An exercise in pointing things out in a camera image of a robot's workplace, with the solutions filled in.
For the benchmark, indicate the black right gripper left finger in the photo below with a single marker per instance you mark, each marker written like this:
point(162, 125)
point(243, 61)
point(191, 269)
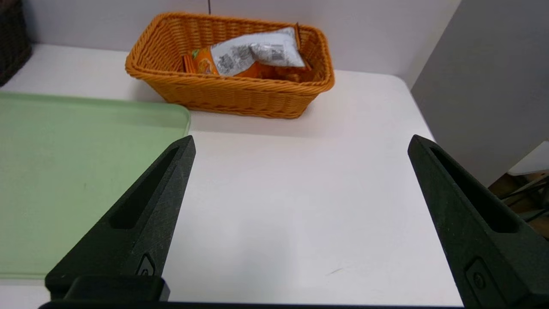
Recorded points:
point(150, 223)

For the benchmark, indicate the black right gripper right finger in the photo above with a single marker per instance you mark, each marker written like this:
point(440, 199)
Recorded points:
point(476, 240)

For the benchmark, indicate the orange and silver snack bag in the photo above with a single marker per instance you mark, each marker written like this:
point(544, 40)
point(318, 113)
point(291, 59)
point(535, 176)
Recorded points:
point(248, 56)

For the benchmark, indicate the orange wicker basket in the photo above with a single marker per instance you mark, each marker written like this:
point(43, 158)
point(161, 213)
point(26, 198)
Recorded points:
point(240, 94)

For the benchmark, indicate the dark brown wicker basket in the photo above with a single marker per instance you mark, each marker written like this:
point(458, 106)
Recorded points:
point(13, 38)

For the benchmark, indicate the light green plastic tray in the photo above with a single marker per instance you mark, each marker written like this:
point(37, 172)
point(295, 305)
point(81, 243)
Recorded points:
point(77, 171)

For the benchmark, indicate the white board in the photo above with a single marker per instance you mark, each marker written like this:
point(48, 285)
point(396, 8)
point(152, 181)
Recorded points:
point(534, 161)

